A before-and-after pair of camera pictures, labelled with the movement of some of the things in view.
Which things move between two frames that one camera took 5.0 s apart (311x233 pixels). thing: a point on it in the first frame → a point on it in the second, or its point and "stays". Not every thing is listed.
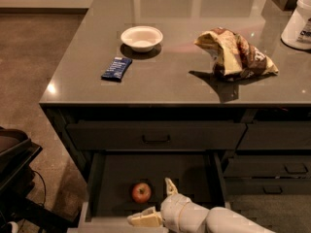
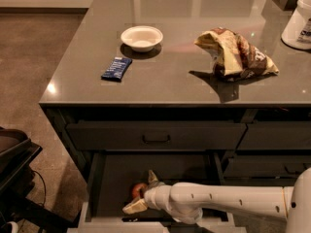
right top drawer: (276, 135) stays
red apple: (141, 192) stays
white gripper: (170, 210) → (155, 195)
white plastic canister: (297, 31) stays
